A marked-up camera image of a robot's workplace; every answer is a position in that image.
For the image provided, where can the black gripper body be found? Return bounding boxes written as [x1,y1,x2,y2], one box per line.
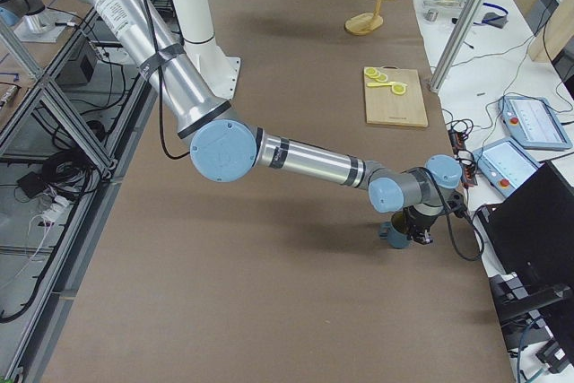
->
[403,204,442,239]

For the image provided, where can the dark blue yellow-lined cup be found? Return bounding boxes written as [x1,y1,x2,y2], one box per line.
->
[378,212,411,249]

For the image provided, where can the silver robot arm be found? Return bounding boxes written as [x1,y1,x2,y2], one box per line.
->
[1,0,46,27]
[80,0,466,244]

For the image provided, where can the wooden cup storage rack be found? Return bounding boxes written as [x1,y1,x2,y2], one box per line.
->
[344,0,395,36]

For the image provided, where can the near teach pendant tablet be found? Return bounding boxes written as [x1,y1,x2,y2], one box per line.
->
[473,138,541,197]

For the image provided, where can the teach pendant tablet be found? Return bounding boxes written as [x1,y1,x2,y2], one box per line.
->
[473,138,541,197]
[500,96,572,151]

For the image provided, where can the black computer monitor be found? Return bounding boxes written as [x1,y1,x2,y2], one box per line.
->
[477,161,573,288]

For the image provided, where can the wooden cutting board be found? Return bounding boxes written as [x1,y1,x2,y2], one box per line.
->
[363,66,428,127]

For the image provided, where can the lemon slice front left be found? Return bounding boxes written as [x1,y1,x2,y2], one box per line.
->
[391,83,407,95]

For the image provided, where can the lemon slice lower stack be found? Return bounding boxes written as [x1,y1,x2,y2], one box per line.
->
[375,74,388,83]

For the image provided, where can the far teach pendant tablet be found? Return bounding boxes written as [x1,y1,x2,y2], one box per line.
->
[500,96,572,151]

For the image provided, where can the lemon slice top right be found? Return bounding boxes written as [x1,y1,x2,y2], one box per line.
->
[364,67,380,77]

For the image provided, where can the small metal weight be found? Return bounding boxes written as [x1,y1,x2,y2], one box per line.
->
[425,9,439,22]

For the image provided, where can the aluminium frame post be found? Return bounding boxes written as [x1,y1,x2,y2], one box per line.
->
[429,0,484,93]

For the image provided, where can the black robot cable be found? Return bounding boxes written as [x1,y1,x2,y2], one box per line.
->
[127,0,192,161]

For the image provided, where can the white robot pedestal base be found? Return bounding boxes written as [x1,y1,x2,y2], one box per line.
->
[172,0,241,100]

